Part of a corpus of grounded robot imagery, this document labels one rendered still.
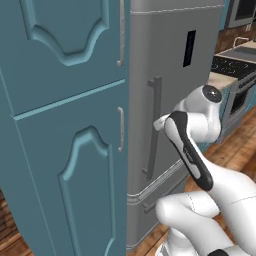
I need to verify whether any teal counter cupboard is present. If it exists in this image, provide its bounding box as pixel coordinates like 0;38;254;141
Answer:
219;85;232;116

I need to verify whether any silver tap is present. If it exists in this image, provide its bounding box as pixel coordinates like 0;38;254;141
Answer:
232;36;250;48

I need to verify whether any grey sink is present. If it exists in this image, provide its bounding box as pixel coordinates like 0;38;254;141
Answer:
216;45;256;64

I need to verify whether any grey steel fridge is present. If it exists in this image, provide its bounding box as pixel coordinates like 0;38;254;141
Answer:
125;0;226;253

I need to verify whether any grey fridge door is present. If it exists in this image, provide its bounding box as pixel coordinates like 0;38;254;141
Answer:
127;5;225;198

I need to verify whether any dark grey freezer drawer handle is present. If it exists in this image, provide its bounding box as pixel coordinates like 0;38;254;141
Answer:
142;173;188;215

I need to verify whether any black hob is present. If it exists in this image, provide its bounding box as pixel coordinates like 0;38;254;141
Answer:
211;54;256;81

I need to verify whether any dark grey fridge door handle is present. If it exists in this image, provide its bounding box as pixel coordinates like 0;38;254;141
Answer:
141;75;164;182

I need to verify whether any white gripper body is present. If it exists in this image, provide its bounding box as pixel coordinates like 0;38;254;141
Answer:
152;113;171;132

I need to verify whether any grey freezer drawer front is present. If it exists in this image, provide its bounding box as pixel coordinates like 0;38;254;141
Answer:
125;159;192;252

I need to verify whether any teal cupboard door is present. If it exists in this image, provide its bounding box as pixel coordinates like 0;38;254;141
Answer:
0;0;130;118
12;79;130;256

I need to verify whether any grey cupboard door handle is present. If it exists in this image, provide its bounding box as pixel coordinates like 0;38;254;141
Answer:
116;0;126;67
116;106;126;154

